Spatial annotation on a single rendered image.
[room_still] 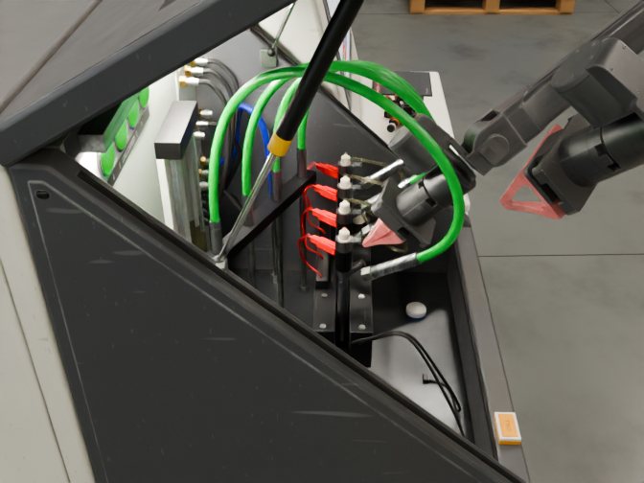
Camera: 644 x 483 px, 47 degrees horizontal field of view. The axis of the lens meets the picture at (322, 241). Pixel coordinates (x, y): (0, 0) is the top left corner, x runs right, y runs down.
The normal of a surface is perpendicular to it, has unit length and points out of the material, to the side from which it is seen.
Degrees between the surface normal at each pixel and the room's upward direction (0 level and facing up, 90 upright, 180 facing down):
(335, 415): 90
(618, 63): 47
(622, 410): 0
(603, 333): 0
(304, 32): 90
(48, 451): 90
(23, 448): 90
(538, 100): 63
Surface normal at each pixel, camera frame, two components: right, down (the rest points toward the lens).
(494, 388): 0.00, -0.82
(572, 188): 0.47, -0.25
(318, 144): -0.04, 0.57
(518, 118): 0.00, 0.23
